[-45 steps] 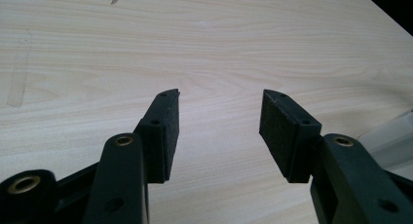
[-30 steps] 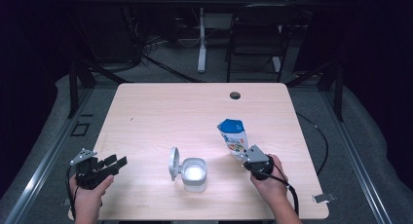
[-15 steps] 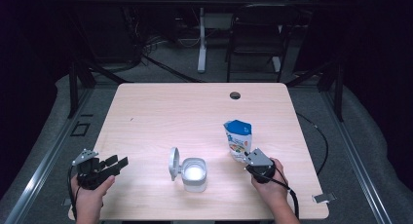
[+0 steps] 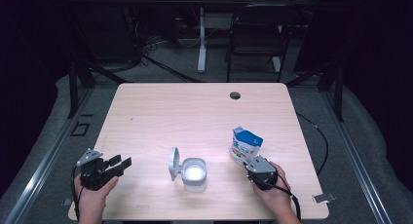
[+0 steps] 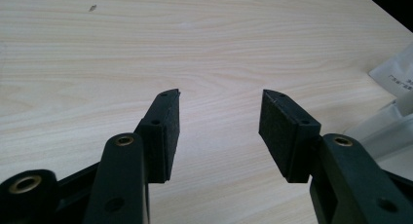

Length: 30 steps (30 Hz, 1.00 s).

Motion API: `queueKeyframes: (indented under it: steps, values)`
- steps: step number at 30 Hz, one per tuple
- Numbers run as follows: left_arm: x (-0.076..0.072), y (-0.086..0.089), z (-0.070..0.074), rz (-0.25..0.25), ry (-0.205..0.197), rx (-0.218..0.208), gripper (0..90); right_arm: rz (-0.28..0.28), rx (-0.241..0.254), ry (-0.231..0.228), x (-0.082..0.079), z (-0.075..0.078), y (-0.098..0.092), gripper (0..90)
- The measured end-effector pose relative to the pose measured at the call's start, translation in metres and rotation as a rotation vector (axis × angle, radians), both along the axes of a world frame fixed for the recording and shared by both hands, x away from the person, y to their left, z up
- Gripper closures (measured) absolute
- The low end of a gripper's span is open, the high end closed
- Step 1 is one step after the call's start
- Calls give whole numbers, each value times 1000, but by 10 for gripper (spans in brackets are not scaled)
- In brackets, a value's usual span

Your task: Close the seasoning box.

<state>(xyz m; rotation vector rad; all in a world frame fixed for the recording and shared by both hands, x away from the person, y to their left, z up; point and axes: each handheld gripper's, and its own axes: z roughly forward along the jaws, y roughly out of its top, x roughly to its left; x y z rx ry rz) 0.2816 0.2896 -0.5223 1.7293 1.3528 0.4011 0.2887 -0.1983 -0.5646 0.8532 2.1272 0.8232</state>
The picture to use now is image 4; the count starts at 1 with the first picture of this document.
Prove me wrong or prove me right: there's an aluminium floor rail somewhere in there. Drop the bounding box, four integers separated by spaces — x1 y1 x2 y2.
2 87 95 224
319 87 394 224

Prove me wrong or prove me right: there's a thick black floor cable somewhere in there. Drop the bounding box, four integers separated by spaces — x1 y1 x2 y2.
140 53 204 84

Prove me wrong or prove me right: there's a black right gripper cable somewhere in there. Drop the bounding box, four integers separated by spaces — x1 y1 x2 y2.
268 179 303 222

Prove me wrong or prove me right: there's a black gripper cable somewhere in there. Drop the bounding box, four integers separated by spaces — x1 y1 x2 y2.
268 179 303 222
70 165 86 221

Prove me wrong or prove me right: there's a white desk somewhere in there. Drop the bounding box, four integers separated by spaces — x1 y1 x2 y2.
178 0 322 74

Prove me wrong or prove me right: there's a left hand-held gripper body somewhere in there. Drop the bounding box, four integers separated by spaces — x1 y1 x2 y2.
75 147 119 192

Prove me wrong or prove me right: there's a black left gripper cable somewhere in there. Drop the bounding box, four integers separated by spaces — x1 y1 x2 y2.
70 165 86 221

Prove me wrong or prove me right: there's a person's left hand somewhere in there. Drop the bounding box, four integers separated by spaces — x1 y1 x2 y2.
73 173 120 222

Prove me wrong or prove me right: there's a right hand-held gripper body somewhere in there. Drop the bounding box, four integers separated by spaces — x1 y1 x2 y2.
244 154 280 192

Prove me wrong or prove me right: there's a person's right hand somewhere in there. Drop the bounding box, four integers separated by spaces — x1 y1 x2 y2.
250 161 294 217

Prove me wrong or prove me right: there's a black metal frame post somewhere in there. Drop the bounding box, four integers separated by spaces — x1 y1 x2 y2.
67 58 80 120

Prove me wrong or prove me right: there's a clear jar with white lid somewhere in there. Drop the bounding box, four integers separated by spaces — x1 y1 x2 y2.
168 146 208 194

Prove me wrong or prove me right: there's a thin black floor cable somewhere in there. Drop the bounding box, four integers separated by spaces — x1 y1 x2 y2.
295 111 330 176

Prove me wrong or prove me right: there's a black folding chair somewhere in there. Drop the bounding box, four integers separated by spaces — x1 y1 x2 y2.
225 3 301 84

